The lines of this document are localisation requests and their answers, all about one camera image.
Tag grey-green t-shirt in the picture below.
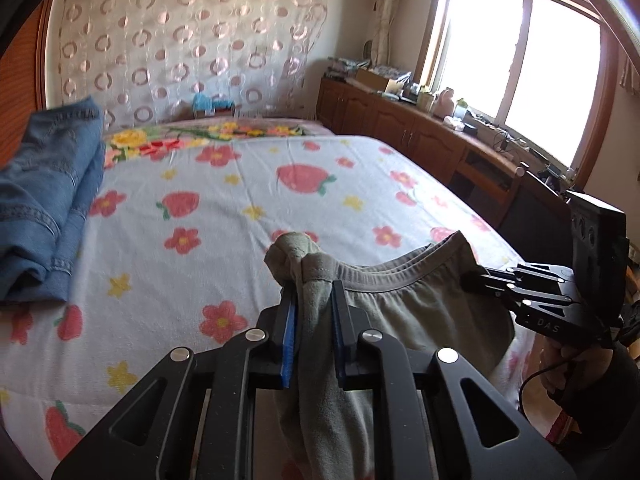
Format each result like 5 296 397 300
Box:
263 230 518 480

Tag folded blue jeans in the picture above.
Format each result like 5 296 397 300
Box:
0 96 106 303

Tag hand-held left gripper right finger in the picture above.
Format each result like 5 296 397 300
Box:
330 280 576 480

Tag blue cloth bundle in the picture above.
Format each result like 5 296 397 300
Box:
191 92 236 116

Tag person's right hand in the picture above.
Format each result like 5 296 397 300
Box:
539 342 613 401

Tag white floral bedsheet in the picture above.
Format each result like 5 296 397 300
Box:
0 132 538 480

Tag pink figurine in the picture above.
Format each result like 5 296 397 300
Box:
434 86 457 117

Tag yellow flowered blanket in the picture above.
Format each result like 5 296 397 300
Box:
102 117 333 163

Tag wooden-framed window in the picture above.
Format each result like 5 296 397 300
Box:
412 0 621 181

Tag dark chair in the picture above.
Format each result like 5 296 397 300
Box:
497 170 576 266

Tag person's right forearm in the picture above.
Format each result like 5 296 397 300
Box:
550 300 640 480

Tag beige window curtain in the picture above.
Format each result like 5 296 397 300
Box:
367 0 408 68

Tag sheer circle-patterned curtain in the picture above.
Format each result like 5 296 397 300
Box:
52 0 328 128

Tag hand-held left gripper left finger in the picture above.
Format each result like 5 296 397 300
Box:
50 287 301 480

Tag long wooden cabinet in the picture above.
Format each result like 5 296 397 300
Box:
316 76 526 226

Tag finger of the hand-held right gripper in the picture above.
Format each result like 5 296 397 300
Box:
460 269 571 321
515 262 578 286

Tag black cable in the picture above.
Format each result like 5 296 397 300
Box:
517 360 576 416

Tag cardboard box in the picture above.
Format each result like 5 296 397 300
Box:
354 67 393 92

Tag orange wooden wardrobe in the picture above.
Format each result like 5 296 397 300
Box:
0 0 56 171

